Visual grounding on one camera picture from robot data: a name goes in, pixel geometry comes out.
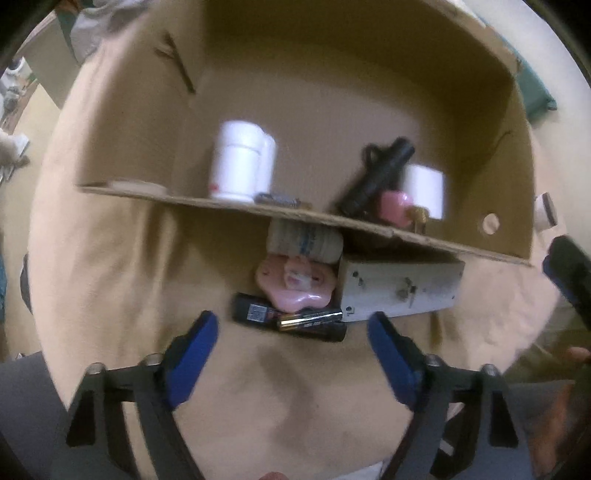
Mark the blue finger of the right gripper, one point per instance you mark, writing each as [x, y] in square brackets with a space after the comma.
[568, 268]

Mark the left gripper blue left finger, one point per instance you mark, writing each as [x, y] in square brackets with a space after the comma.
[95, 441]

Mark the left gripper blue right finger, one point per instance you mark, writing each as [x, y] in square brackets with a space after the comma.
[464, 423]

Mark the white power adapter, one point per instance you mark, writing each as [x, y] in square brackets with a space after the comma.
[426, 187]

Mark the white rectangular electronic device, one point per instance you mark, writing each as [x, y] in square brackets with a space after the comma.
[395, 287]

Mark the black rectangular device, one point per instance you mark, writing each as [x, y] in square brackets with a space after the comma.
[258, 313]

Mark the black gold AA battery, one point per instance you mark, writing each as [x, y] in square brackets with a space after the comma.
[308, 319]

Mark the black flashlight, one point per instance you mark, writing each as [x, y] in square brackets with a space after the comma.
[384, 166]

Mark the pink flower-shaped case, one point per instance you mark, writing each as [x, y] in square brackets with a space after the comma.
[292, 284]

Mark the white labelled pill bottle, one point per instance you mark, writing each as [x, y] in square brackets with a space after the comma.
[318, 243]

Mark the white earbuds case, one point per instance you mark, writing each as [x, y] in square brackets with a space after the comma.
[264, 177]

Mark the white jar brown lid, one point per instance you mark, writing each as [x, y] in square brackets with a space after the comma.
[545, 215]

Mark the beige bed sheet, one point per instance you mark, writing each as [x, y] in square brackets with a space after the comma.
[114, 279]

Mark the teal headboard cushion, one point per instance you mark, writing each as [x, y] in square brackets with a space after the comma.
[537, 99]

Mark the brown cardboard box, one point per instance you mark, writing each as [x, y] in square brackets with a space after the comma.
[325, 79]

